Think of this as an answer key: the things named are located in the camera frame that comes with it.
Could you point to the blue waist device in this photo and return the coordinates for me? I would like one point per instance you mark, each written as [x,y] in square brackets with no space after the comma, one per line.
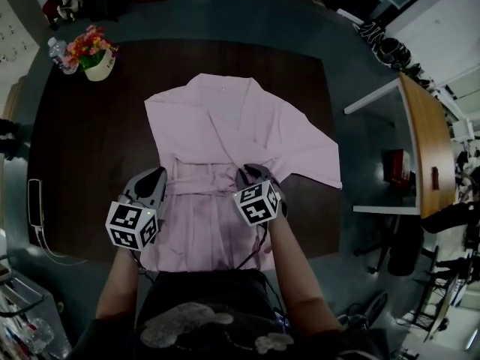
[282,320]

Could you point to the person's black printed top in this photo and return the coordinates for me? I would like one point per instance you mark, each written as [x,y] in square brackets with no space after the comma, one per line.
[210,321]

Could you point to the clear plastic water bottle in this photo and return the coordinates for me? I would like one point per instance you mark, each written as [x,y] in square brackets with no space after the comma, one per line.
[57,53]

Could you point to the small red object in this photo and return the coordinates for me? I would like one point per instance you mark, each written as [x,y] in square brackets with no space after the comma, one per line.
[435,178]

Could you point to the red and white box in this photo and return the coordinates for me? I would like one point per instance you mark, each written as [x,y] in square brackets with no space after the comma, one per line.
[397,167]

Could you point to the wooden desk with white frame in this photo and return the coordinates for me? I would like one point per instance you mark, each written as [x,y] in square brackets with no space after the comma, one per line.
[431,133]

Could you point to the white cabinet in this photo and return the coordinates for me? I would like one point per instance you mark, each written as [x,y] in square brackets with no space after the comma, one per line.
[435,32]

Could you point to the person's right forearm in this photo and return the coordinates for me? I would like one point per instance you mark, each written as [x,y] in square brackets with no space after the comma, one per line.
[296,276]

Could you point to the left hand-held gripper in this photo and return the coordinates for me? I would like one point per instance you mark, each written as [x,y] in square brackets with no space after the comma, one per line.
[129,223]

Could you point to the folding stand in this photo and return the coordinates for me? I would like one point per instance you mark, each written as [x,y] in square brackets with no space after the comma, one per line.
[442,298]

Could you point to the white pot of colourful flowers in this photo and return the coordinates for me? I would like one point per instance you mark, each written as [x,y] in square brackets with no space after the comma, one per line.
[98,68]

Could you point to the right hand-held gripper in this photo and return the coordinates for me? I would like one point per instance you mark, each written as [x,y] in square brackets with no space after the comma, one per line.
[258,204]

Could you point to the person's left forearm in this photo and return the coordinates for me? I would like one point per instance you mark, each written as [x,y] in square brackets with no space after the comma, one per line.
[120,283]

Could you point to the crumpled clear plastic bottle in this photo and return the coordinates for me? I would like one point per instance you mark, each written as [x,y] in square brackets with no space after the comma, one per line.
[40,334]

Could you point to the pile of dark bags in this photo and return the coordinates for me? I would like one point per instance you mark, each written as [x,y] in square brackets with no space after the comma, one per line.
[90,2]

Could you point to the pink clothing item robe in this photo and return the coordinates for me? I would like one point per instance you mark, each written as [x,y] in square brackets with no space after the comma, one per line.
[240,133]

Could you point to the white phone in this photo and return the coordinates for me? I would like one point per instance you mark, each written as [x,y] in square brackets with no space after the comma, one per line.
[35,203]

